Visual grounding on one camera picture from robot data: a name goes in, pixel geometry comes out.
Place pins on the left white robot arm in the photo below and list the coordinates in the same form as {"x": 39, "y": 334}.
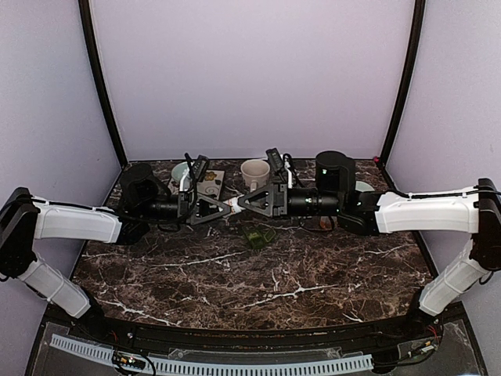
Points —
{"x": 145, "y": 201}

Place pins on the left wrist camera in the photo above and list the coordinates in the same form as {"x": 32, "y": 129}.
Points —
{"x": 196, "y": 169}

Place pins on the floral square plate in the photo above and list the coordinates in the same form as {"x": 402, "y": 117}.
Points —
{"x": 212, "y": 184}

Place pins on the orange pill bottle grey cap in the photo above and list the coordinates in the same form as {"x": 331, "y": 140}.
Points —
{"x": 325, "y": 223}

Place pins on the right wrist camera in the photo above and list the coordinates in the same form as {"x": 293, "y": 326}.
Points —
{"x": 281, "y": 168}

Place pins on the right black frame post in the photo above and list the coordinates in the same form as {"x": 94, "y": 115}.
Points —
{"x": 405, "y": 82}

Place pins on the black front table rail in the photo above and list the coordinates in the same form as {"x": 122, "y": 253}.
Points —
{"x": 376, "y": 335}

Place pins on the white slotted cable duct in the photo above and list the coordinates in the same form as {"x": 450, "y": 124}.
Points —
{"x": 191, "y": 362}

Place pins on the light green bowl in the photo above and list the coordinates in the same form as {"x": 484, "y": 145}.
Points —
{"x": 180, "y": 175}
{"x": 363, "y": 187}

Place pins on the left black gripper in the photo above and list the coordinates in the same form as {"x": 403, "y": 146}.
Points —
{"x": 186, "y": 204}

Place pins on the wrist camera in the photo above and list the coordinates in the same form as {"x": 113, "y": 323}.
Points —
{"x": 281, "y": 168}
{"x": 196, "y": 169}

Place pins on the small white pill bottle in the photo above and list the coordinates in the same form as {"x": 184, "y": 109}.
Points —
{"x": 234, "y": 206}

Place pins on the cream coral pattern mug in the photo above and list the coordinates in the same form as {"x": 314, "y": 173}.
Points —
{"x": 255, "y": 173}

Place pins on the black frame post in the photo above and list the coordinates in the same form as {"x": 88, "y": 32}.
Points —
{"x": 99, "y": 80}
{"x": 405, "y": 82}

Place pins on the left black frame post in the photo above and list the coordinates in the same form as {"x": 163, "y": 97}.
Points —
{"x": 99, "y": 80}

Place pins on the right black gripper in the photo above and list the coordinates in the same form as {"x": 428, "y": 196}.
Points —
{"x": 279, "y": 200}

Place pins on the left light green bowl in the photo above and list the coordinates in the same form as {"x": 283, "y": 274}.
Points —
{"x": 180, "y": 175}

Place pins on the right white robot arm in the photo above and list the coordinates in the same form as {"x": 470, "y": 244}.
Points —
{"x": 474, "y": 210}

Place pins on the right light green bowl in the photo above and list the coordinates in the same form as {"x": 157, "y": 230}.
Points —
{"x": 363, "y": 187}

